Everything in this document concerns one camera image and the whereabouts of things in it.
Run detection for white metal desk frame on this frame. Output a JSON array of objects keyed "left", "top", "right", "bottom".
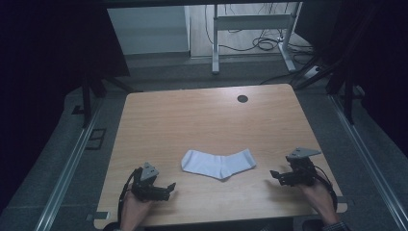
[{"left": 211, "top": 2, "right": 304, "bottom": 75}]

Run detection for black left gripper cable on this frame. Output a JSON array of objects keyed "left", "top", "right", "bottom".
[{"left": 116, "top": 167, "right": 143, "bottom": 225}]

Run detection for person's right sleeve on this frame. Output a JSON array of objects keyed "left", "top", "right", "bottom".
[{"left": 320, "top": 220, "right": 352, "bottom": 231}]

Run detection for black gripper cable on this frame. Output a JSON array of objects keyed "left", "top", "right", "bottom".
[
  {"left": 116, "top": 167, "right": 143, "bottom": 225},
  {"left": 312, "top": 165, "right": 339, "bottom": 213}
]

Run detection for person's right hand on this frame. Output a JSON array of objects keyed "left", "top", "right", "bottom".
[{"left": 295, "top": 179, "right": 340, "bottom": 226}]

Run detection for dark curtain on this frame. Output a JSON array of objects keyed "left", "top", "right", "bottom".
[
  {"left": 0, "top": 0, "right": 131, "bottom": 216},
  {"left": 293, "top": 0, "right": 408, "bottom": 158}
]

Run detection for white sock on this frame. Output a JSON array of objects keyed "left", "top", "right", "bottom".
[{"left": 180, "top": 147, "right": 258, "bottom": 181}]

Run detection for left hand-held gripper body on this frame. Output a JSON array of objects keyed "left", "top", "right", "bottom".
[{"left": 129, "top": 162, "right": 162, "bottom": 203}]

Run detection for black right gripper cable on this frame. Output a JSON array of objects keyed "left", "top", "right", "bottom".
[{"left": 312, "top": 165, "right": 339, "bottom": 213}]

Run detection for grey metal floor rail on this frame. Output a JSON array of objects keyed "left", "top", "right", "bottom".
[
  {"left": 328, "top": 93, "right": 408, "bottom": 231},
  {"left": 33, "top": 97, "right": 105, "bottom": 231}
]

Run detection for black metal stand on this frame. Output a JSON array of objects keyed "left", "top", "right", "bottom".
[
  {"left": 290, "top": 56, "right": 357, "bottom": 125},
  {"left": 80, "top": 71, "right": 138, "bottom": 129}
]

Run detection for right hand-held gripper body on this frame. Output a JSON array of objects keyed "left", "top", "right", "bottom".
[{"left": 285, "top": 146, "right": 322, "bottom": 188}]

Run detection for person's left hand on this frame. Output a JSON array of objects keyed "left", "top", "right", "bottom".
[{"left": 119, "top": 191, "right": 154, "bottom": 229}]

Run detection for black floor cables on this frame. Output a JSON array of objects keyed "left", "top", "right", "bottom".
[{"left": 204, "top": 3, "right": 317, "bottom": 65}]

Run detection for white power strip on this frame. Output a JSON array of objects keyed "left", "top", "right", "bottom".
[{"left": 301, "top": 64, "right": 322, "bottom": 81}]

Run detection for black floor socket frame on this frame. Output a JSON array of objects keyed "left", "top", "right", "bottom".
[{"left": 84, "top": 127, "right": 108, "bottom": 151}]

